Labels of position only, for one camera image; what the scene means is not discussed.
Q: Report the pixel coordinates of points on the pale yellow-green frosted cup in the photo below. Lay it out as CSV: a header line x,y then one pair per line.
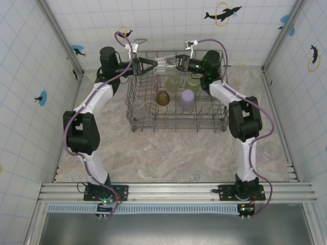
x,y
173,83

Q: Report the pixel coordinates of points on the green frosted plastic cup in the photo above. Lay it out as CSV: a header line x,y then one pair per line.
x,y
192,84

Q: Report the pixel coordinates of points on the lilac plastic cup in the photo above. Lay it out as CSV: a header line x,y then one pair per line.
x,y
187,99

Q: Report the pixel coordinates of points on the amber frosted plastic cup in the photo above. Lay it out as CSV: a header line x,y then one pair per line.
x,y
163,98

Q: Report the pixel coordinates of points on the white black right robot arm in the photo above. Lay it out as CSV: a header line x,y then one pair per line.
x,y
245,122

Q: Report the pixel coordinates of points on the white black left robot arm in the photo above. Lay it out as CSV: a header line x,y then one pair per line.
x,y
81,132

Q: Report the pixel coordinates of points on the flat black yellow sticker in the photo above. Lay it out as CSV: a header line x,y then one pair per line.
x,y
238,64

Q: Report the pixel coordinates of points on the blue oval shark sticker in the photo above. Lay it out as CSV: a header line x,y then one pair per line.
x,y
78,48

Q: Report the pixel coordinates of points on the blue splash sticker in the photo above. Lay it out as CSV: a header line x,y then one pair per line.
x,y
285,18

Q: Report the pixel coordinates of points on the steel sheet panel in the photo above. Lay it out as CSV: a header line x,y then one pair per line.
x,y
178,229

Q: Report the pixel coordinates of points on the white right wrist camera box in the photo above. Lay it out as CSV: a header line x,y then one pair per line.
x,y
190,46

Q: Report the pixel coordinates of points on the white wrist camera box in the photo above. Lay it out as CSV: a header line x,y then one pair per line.
x,y
132,51
190,46

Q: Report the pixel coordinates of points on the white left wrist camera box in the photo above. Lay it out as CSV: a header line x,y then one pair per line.
x,y
132,51

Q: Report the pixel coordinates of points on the aluminium side frame bar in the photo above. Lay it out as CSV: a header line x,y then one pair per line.
x,y
274,99
75,98

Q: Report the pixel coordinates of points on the aluminium corner post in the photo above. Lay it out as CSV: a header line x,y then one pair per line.
x,y
61,38
283,35

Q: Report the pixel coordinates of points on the aluminium mounting rail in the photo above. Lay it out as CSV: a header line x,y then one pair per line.
x,y
178,190

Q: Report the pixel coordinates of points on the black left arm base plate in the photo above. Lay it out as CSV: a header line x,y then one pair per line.
x,y
122,191

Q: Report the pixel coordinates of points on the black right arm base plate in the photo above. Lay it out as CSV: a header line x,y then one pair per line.
x,y
224,191

